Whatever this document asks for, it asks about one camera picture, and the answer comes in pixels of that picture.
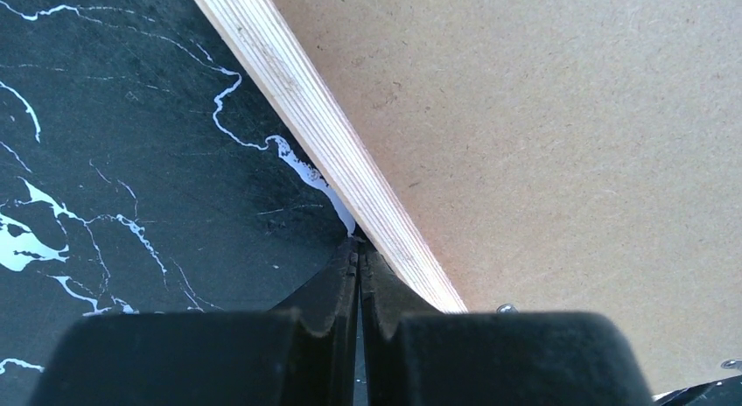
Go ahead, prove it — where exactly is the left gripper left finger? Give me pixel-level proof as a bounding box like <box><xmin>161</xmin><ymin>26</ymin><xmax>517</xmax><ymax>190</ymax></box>
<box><xmin>30</xmin><ymin>238</ymin><xmax>358</xmax><ymax>405</ymax></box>

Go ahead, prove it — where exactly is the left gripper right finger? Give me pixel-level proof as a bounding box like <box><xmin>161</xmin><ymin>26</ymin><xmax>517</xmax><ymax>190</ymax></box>
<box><xmin>359</xmin><ymin>245</ymin><xmax>652</xmax><ymax>405</ymax></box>

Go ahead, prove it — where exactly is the brown backing board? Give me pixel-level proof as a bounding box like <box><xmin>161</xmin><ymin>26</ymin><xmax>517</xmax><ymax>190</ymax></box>
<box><xmin>273</xmin><ymin>0</ymin><xmax>741</xmax><ymax>393</ymax></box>

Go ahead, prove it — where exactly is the pink wooden picture frame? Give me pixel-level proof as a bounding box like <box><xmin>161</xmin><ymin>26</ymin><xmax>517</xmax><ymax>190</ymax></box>
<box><xmin>193</xmin><ymin>0</ymin><xmax>467</xmax><ymax>313</ymax></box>

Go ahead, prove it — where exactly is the metal frame retaining clip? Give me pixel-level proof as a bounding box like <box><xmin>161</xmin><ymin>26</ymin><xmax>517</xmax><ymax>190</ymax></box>
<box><xmin>496</xmin><ymin>304</ymin><xmax>518</xmax><ymax>314</ymax></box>

